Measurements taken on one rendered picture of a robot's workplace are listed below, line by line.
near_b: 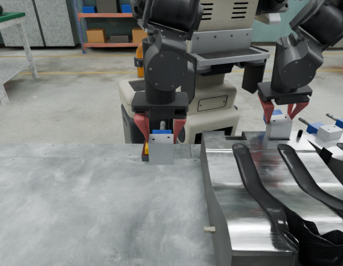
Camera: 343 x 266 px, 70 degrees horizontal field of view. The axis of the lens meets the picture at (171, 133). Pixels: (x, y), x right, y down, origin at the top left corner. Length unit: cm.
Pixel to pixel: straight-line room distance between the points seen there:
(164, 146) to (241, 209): 19
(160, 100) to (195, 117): 49
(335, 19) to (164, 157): 40
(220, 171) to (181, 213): 12
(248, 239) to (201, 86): 65
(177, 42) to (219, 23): 52
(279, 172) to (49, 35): 573
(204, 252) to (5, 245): 38
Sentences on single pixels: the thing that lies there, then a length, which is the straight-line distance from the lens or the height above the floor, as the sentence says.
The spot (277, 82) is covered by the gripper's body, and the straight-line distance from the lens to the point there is 59.
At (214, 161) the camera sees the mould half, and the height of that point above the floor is 89.
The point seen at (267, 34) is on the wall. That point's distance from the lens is 632.
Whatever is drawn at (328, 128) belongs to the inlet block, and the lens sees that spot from 81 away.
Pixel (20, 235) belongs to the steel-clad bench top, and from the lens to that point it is 60.
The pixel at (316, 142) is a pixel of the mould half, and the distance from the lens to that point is 78.
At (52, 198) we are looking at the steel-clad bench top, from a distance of 65.
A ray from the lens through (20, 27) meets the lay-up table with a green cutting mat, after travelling 416.
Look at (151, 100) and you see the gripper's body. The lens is 44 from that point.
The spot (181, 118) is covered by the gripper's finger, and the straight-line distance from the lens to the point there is 44.
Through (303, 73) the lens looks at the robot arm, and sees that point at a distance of 50.
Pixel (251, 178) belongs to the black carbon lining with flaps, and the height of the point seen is 88.
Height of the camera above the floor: 122
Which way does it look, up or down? 31 degrees down
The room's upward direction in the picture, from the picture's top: straight up
